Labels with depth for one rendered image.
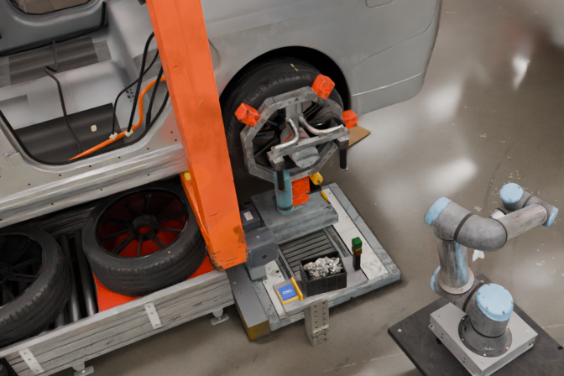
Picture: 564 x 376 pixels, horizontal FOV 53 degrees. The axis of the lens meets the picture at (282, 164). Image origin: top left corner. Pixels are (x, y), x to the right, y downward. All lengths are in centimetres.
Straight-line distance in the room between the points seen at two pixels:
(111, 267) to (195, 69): 130
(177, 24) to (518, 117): 319
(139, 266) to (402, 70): 174
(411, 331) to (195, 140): 137
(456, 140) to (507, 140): 35
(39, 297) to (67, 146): 83
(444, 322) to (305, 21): 154
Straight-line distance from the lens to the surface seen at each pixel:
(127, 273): 297
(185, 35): 199
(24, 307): 303
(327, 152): 306
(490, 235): 205
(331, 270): 268
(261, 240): 304
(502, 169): 413
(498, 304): 254
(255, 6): 264
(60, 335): 300
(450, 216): 205
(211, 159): 230
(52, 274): 310
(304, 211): 340
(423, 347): 280
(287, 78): 279
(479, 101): 473
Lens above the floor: 269
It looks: 41 degrees down
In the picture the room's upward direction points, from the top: 6 degrees counter-clockwise
